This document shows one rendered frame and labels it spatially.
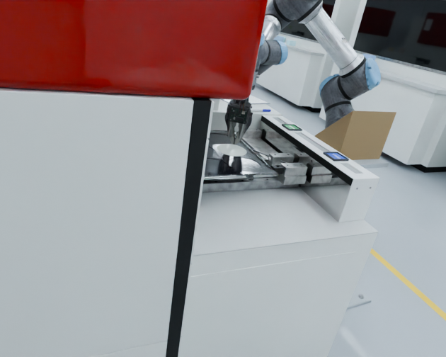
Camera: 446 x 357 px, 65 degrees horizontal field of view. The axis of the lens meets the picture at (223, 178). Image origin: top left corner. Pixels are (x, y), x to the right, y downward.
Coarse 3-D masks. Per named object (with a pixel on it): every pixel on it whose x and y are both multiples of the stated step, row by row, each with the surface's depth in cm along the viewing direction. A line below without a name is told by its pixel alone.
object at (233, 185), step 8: (208, 184) 104; (216, 184) 105; (224, 184) 106; (232, 184) 107; (240, 184) 108; (248, 184) 109; (256, 184) 110; (264, 184) 111; (272, 184) 112; (280, 184) 114; (296, 184) 116; (208, 192) 105
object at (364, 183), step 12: (276, 120) 135; (288, 120) 137; (288, 132) 123; (300, 132) 126; (312, 144) 115; (324, 144) 117; (324, 156) 107; (348, 168) 102; (360, 168) 102; (360, 180) 95; (372, 180) 97; (360, 192) 98; (372, 192) 99; (348, 204) 98; (360, 204) 100; (348, 216) 100; (360, 216) 102
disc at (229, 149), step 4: (220, 144) 119; (224, 144) 120; (228, 144) 120; (232, 144) 121; (220, 148) 116; (224, 148) 117; (228, 148) 117; (232, 148) 118; (236, 148) 119; (240, 148) 119; (224, 152) 114; (228, 152) 114; (232, 152) 115; (236, 152) 115; (240, 152) 116; (244, 152) 116; (236, 156) 113
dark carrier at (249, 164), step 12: (216, 132) 130; (216, 144) 119; (240, 144) 122; (216, 156) 110; (228, 156) 112; (240, 156) 113; (252, 156) 114; (216, 168) 102; (228, 168) 103; (240, 168) 105; (252, 168) 106; (264, 168) 107
